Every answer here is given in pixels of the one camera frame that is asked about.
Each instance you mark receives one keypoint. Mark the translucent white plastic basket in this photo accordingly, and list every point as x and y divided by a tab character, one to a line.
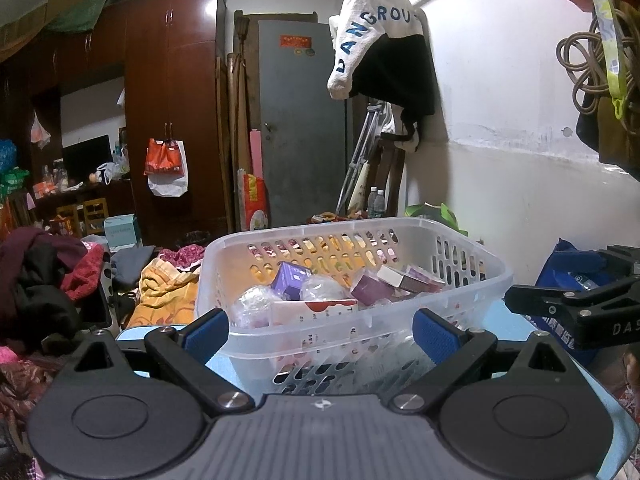
480	260

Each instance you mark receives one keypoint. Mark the large blue plastic bag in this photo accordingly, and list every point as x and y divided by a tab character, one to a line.
6	156

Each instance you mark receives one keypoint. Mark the metal crutches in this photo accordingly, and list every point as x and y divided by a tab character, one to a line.
362	155

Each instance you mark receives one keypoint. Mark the clear plastic bottle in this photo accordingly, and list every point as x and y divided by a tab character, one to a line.
372	202
382	204

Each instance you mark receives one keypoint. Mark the red door sticker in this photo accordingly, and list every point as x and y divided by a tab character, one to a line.
296	44

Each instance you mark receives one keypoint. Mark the red knit cloth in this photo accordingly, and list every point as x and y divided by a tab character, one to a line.
82	272

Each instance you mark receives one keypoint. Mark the mauve box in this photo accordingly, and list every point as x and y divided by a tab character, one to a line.
372	287

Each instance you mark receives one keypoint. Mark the black television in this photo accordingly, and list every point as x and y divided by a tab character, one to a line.
87	157

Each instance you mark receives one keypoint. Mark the small green bag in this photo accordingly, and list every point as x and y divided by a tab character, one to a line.
12	180

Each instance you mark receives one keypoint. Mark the pink hanging plastic bag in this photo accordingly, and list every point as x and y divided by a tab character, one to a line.
40	132

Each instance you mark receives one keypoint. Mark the dark brown wooden wardrobe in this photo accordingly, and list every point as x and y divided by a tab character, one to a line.
170	85

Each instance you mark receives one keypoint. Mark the black cloth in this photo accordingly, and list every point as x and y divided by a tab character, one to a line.
45	295

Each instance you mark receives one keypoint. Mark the purple box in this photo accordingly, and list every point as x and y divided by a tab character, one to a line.
290	280

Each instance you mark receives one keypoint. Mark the maroon box with beige end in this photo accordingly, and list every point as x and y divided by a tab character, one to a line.
420	280

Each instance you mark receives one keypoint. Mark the floor clutter of packets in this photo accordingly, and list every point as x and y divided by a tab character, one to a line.
327	216

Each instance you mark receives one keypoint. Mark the white lettered hanging garment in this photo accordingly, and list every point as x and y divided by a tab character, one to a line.
365	15

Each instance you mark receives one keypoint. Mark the grey cloth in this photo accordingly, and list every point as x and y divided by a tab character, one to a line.
132	265

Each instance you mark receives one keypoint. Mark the wooden planks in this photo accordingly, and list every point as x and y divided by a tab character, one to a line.
239	135

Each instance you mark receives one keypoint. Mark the orange patterned cloth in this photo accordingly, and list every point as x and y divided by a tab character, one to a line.
160	295

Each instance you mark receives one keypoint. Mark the red printed bag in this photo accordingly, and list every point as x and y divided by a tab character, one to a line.
254	200

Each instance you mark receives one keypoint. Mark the red patterned cloth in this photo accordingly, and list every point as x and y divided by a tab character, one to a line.
182	257

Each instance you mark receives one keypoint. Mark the broom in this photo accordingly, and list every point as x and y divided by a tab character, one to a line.
242	27

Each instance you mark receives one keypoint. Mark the blue printed bag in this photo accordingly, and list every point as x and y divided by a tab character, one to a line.
565	270

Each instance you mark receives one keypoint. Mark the clear plastic wrapped packet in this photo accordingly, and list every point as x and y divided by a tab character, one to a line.
255	305

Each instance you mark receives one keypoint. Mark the dark brown hanging bag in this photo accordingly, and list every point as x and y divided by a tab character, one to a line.
610	140

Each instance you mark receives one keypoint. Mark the teal cardboard box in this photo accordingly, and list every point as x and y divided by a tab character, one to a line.
122	232

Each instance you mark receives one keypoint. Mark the pink floral blanket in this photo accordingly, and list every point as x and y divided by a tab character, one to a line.
20	395

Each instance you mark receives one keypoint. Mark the small white bag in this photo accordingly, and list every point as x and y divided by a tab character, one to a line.
107	172

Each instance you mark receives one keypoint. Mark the dark wooden counter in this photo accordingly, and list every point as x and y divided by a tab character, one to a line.
115	197

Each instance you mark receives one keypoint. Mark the white plastic bag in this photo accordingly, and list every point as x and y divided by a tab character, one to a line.
170	186

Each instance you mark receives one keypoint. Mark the black hanging garment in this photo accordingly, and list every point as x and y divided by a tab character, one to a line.
400	75

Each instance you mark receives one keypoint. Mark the pink board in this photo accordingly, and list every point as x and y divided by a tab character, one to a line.
256	155

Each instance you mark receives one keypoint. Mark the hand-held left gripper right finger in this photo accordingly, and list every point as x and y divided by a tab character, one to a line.
435	332

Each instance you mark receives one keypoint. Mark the grey metal door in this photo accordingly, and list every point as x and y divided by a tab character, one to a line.
305	135

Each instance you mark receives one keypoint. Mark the pile of clothes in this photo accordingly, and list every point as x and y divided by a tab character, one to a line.
30	247

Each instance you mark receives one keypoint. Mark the wooden stools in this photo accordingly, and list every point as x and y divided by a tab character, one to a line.
82	217

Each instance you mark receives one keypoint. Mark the orange plastic bag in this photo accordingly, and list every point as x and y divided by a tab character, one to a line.
162	157

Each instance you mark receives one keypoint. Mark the green fabric bundle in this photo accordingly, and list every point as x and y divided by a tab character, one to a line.
85	12

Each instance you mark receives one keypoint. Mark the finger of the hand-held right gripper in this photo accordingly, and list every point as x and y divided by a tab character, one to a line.
622	260
535	300

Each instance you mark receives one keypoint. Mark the green plastic bag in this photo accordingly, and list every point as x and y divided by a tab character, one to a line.
435	217

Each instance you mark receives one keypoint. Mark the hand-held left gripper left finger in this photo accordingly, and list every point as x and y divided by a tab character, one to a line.
207	332

